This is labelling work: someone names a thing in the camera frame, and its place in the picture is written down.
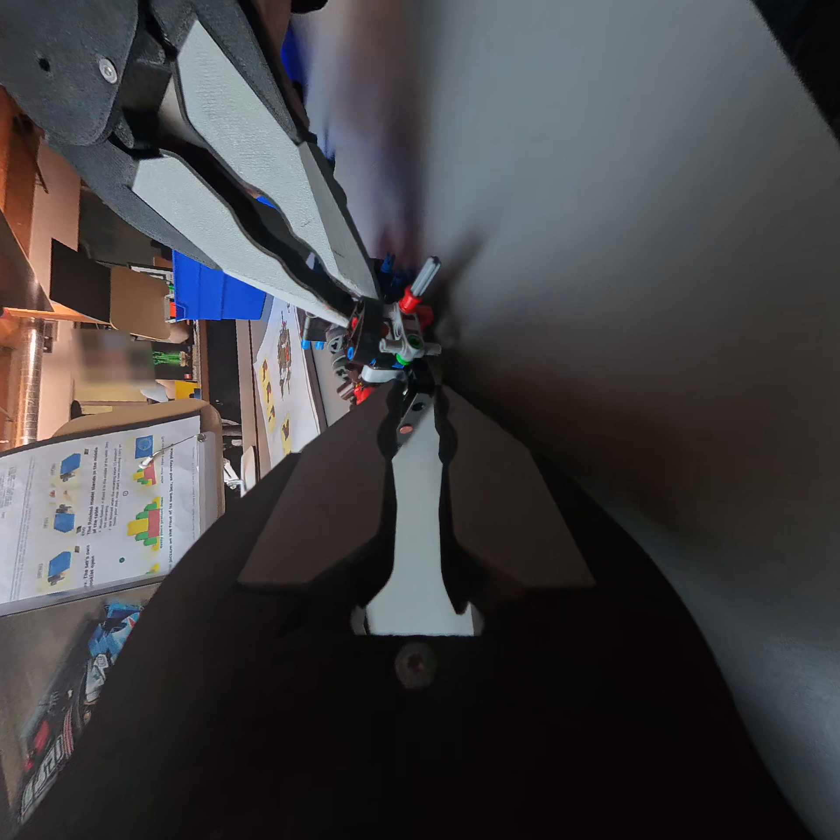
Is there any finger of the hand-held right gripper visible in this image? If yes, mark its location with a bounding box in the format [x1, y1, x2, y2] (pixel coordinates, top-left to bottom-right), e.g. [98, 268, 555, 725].
[172, 18, 382, 306]
[130, 148, 355, 329]

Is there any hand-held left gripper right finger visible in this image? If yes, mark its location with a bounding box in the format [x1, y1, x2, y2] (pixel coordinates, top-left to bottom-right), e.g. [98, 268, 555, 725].
[441, 384, 596, 611]

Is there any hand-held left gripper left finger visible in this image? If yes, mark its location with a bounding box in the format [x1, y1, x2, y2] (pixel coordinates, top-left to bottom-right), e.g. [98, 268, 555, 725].
[236, 384, 398, 601]

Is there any black lego frame assembly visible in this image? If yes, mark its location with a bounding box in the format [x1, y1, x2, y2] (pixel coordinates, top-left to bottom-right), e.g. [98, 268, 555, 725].
[301, 252, 446, 454]

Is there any lego set box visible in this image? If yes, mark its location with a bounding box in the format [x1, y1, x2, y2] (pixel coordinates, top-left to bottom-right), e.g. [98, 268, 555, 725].
[0, 577, 165, 828]

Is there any blue plastic bin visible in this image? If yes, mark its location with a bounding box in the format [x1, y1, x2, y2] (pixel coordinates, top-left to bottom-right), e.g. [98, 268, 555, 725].
[172, 197, 277, 322]

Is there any white instruction booklet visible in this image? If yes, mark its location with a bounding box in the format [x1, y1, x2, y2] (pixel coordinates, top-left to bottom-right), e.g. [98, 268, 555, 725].
[252, 298, 329, 460]

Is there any laminated instruction sheet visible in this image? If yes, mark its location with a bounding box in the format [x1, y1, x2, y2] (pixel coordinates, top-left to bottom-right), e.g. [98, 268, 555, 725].
[0, 413, 221, 605]

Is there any silver duct pipe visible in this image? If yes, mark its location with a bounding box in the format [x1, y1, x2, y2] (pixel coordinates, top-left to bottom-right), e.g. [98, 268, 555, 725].
[13, 318, 47, 447]

